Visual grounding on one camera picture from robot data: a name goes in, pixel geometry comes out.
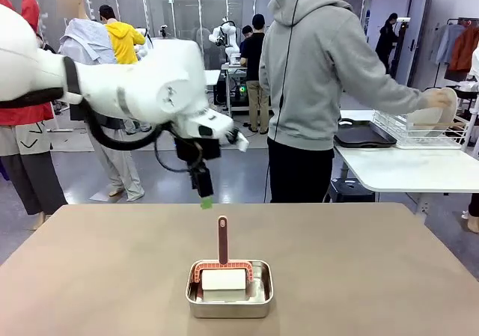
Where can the person in grey hoodie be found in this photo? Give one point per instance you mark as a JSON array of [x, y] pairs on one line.
[[307, 70]]

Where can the white side table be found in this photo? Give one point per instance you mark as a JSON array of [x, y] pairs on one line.
[[411, 171]]

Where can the black clothes rack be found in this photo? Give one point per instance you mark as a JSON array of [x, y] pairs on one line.
[[451, 21]]

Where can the person dressed all black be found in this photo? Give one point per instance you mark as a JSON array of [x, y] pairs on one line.
[[385, 40]]

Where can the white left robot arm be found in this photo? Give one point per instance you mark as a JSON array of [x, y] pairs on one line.
[[149, 81]]

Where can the pale blue hanging shirt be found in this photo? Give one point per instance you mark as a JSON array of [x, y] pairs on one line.
[[445, 44]]

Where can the person's right hand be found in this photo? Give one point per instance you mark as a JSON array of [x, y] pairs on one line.
[[438, 98]]

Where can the dark brown serving tray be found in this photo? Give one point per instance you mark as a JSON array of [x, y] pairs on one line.
[[363, 135]]

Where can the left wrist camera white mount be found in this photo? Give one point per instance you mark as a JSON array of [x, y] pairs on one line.
[[241, 143]]

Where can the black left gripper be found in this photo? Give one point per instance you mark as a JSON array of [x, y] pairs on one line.
[[198, 149]]

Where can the black tripod stand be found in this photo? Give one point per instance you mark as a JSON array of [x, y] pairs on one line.
[[403, 36]]

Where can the person in yellow hoodie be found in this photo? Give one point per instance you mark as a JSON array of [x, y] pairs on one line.
[[119, 40]]

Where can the person's right forearm grey sleeve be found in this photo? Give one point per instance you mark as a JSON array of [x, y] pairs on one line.
[[400, 94]]

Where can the black stool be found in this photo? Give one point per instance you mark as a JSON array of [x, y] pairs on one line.
[[351, 190]]

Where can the stainless steel rectangular container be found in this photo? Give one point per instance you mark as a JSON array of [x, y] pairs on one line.
[[228, 310]]

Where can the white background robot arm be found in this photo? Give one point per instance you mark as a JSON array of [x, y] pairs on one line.
[[228, 38]]

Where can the metal equipment cart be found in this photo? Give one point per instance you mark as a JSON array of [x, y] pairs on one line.
[[234, 89]]

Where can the person black shirt khaki trousers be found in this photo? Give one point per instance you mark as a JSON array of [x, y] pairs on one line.
[[254, 51]]

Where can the grey open door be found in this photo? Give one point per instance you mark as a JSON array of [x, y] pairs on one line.
[[417, 33]]

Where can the mannequin in red jacket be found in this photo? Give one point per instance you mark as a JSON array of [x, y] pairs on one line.
[[22, 117]]

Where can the orange hanging jacket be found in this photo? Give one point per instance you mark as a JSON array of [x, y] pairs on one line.
[[464, 49]]

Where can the pink brown lint roller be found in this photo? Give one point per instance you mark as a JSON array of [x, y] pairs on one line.
[[222, 246]]

